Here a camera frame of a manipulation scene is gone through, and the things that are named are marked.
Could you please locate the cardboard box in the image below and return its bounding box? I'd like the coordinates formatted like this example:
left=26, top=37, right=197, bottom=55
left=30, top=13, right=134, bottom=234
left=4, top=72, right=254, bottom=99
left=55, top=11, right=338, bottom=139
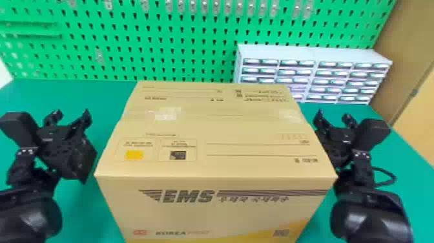
left=94, top=80, right=339, bottom=243

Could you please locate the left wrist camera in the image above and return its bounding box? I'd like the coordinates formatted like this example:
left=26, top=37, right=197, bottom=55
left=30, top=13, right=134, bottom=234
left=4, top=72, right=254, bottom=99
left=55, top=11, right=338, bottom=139
left=0, top=111, right=41, bottom=149

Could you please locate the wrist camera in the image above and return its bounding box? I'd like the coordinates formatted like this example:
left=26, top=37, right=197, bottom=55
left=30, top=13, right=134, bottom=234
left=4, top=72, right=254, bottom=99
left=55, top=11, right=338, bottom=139
left=0, top=111, right=41, bottom=149
left=352, top=117, right=392, bottom=153

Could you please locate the black cable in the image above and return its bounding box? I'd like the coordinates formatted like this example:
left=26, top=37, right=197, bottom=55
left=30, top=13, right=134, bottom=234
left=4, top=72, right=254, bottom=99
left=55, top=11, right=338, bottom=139
left=372, top=165, right=398, bottom=189

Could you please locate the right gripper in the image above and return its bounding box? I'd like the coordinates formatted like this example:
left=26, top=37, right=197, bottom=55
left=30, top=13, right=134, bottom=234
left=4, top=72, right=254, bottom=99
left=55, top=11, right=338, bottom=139
left=312, top=109, right=358, bottom=170

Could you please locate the white drawer cabinet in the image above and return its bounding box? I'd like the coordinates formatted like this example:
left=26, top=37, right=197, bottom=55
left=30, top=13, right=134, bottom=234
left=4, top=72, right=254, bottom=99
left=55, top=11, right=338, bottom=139
left=233, top=43, right=394, bottom=105

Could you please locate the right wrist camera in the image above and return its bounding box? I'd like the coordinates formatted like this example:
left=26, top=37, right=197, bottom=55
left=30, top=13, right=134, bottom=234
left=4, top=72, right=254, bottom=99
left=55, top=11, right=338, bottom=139
left=352, top=117, right=392, bottom=153

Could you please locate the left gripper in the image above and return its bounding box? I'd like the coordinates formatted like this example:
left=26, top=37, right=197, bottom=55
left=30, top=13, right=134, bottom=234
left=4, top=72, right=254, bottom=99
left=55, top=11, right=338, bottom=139
left=35, top=108, right=98, bottom=185

